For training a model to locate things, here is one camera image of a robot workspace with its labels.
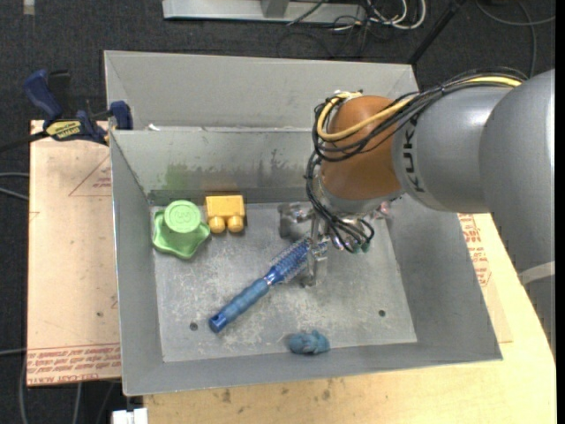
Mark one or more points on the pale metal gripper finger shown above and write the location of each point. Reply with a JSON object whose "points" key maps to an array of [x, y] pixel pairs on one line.
{"points": [[322, 265], [311, 272]]}

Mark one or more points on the blue hairbrush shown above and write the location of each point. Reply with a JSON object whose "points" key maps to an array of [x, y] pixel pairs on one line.
{"points": [[249, 296]]}

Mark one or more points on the blue toy animal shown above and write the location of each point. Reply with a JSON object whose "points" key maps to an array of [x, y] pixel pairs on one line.
{"points": [[308, 343]]}

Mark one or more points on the grey metal bin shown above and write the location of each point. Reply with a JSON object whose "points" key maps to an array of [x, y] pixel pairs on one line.
{"points": [[247, 166]]}

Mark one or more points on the yellow toy building block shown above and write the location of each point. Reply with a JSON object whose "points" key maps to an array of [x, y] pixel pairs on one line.
{"points": [[224, 212]]}

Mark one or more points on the green star-shaped toy mould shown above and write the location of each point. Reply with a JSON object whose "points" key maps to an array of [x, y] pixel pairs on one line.
{"points": [[182, 225]]}

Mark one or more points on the brown cardboard board, red print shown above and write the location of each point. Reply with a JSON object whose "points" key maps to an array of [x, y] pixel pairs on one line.
{"points": [[66, 245]]}

